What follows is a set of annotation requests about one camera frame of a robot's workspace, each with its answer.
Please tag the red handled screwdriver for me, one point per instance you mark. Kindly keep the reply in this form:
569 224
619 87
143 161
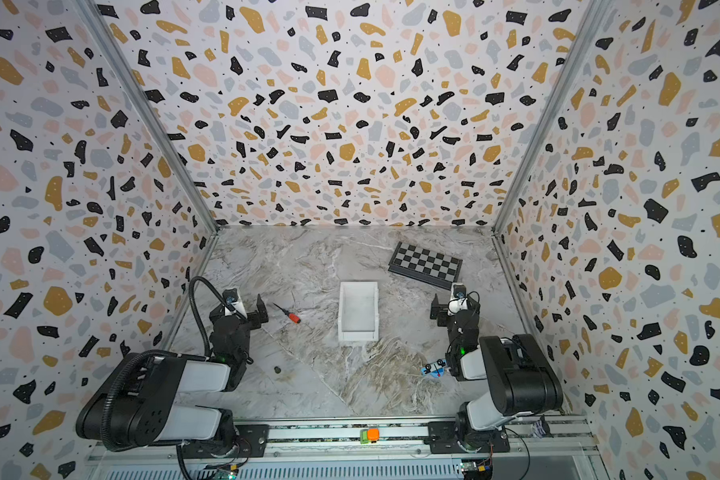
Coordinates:
292 316

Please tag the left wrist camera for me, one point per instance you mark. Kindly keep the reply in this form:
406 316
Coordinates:
233 302

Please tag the black grey chessboard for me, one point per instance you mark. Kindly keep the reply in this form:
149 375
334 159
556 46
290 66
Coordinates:
424 265

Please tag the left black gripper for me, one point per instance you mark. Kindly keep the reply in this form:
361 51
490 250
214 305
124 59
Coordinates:
253 317

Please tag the white rectangular bin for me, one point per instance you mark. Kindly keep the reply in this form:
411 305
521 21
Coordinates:
358 317

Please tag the small blue toy car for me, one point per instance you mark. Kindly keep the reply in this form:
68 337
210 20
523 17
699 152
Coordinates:
435 369

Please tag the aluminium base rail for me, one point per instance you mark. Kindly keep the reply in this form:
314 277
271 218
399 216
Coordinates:
541 447

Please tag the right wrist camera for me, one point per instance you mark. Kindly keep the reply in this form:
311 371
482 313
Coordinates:
459 299

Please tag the orange green block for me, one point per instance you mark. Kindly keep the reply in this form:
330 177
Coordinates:
369 436

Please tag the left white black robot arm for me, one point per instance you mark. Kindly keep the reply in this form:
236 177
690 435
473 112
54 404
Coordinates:
138 404

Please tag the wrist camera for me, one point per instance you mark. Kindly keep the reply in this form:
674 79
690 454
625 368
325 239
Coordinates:
459 299
233 302

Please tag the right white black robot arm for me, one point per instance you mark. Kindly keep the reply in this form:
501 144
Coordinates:
520 381

